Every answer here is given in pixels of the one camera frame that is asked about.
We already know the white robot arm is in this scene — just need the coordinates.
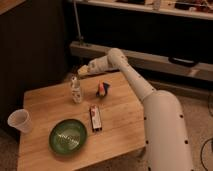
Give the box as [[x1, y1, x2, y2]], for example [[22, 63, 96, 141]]
[[78, 48, 195, 171]]

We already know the clear plastic water bottle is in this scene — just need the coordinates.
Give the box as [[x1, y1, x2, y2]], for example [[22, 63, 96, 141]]
[[70, 76, 82, 103]]

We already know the colourful toy bird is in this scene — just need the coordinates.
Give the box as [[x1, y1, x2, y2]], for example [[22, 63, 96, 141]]
[[96, 82, 110, 98]]

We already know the wooden table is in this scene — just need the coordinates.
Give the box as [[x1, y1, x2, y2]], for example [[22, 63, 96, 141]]
[[17, 72, 145, 171]]

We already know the dark snack bar packet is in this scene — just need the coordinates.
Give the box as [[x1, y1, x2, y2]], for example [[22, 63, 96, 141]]
[[89, 105, 102, 131]]

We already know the green glass bowl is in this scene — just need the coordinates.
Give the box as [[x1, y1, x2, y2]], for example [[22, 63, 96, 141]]
[[49, 119, 87, 156]]

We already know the metal pole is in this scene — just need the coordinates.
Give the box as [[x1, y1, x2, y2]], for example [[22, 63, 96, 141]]
[[73, 0, 83, 45]]

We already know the long grey case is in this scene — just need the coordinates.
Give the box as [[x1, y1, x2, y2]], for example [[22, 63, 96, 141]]
[[70, 41, 213, 82]]

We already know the black case handle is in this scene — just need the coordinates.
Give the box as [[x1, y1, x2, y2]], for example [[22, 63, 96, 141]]
[[168, 57, 199, 67]]

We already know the black cable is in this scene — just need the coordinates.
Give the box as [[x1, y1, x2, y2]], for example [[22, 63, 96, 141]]
[[199, 93, 213, 171]]

